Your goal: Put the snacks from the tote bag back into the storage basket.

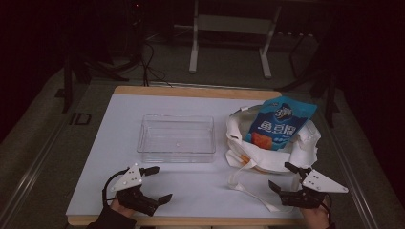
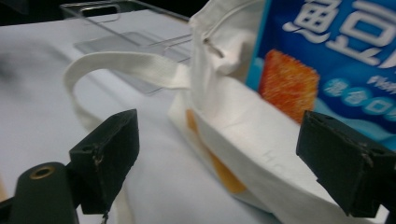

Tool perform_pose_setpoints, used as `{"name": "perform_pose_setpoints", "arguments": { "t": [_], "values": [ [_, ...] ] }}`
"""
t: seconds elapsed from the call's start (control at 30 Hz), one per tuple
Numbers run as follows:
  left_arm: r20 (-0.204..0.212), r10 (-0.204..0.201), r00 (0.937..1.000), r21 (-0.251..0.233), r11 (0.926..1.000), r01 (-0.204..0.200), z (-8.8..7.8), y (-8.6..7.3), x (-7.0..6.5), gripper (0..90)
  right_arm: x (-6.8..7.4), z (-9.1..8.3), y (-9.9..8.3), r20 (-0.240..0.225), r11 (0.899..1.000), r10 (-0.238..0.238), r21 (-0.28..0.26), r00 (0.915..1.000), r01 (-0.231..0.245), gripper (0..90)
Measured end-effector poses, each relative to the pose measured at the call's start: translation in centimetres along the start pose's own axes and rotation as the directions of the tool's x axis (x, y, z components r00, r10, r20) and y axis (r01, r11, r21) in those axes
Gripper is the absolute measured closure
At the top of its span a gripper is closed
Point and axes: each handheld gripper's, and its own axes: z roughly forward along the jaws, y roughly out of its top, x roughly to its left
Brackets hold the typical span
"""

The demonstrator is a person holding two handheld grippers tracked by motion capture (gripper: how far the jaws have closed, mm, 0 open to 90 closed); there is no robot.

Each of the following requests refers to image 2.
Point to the white canvas tote bag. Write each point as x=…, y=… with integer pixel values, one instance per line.
x=249, y=130

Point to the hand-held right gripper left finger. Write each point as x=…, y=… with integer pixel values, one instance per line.
x=107, y=155

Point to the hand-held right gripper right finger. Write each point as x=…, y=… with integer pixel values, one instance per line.
x=342, y=161

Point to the clear acrylic tray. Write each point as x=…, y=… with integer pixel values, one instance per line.
x=130, y=40

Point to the blue snack box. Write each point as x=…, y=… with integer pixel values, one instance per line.
x=330, y=59

